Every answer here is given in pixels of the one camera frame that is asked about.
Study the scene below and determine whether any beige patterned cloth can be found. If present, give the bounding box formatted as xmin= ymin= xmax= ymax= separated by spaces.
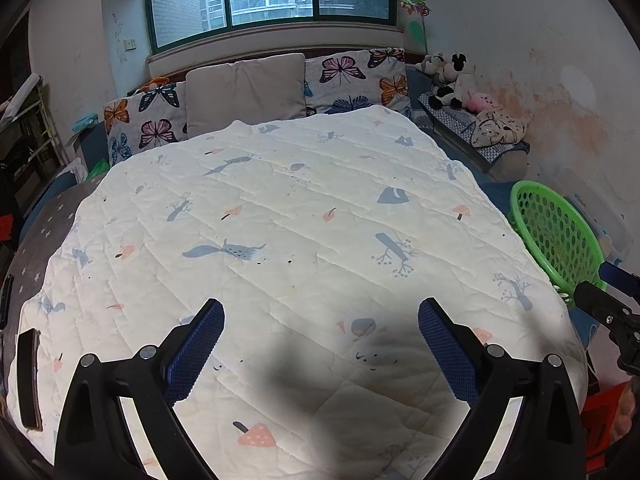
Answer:
xmin=472 ymin=107 xmax=531 ymax=148

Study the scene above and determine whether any colourful pinwheel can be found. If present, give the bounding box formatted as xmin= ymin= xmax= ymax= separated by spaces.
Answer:
xmin=400 ymin=0 xmax=432 ymax=53

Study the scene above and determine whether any metal shelf rack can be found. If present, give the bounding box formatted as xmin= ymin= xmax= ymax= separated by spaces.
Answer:
xmin=0 ymin=72 xmax=56 ymax=181

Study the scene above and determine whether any black white plush cow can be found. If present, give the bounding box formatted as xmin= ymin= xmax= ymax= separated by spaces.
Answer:
xmin=420 ymin=52 xmax=473 ymax=111

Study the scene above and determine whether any grey cushion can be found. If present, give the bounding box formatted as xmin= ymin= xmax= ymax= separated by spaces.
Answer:
xmin=185 ymin=52 xmax=307 ymax=138

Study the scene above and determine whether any red plastic stool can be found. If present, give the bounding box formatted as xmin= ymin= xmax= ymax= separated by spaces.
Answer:
xmin=580 ymin=382 xmax=631 ymax=461

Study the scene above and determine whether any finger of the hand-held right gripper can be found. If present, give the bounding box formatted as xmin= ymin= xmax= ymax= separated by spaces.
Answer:
xmin=600 ymin=262 xmax=640 ymax=296
xmin=574 ymin=281 xmax=640 ymax=333

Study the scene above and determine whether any pink plush toy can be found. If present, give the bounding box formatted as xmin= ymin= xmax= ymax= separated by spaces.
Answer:
xmin=465 ymin=91 xmax=501 ymax=113

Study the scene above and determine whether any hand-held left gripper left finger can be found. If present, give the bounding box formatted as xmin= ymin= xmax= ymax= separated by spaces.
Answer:
xmin=55 ymin=298 xmax=226 ymax=480

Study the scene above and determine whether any large butterfly print cushion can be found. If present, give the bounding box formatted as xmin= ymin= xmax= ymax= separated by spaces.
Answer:
xmin=304 ymin=47 xmax=412 ymax=118

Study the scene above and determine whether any green plastic basket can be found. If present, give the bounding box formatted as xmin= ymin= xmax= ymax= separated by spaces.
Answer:
xmin=507 ymin=180 xmax=608 ymax=306

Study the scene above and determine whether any small butterfly print cushion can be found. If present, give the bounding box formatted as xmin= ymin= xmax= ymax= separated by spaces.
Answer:
xmin=103 ymin=81 xmax=188 ymax=166

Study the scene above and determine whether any window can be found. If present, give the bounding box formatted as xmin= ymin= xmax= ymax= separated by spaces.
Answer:
xmin=145 ymin=0 xmax=398 ymax=51

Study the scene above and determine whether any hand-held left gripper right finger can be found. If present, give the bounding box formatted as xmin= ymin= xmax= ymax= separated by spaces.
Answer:
xmin=417 ymin=297 xmax=586 ymax=480

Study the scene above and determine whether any white printed quilted blanket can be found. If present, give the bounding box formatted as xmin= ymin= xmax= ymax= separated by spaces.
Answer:
xmin=20 ymin=107 xmax=588 ymax=480

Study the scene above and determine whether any person's right forearm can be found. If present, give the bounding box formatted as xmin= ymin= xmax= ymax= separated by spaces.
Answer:
xmin=615 ymin=390 xmax=640 ymax=441

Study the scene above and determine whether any grey star print cloth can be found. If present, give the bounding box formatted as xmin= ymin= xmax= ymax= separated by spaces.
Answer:
xmin=0 ymin=180 xmax=106 ymax=331

